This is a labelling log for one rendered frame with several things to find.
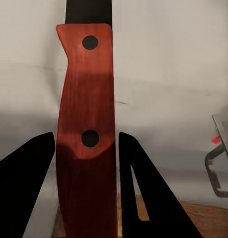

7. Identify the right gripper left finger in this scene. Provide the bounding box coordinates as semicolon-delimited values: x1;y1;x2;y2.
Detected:
0;132;55;238

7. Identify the parer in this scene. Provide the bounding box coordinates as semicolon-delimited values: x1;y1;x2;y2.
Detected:
56;0;118;238

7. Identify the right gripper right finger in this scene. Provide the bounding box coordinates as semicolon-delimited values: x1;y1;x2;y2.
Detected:
117;132;203;238

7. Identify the cutting board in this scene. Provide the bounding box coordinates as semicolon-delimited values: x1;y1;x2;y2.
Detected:
51;194;228;238

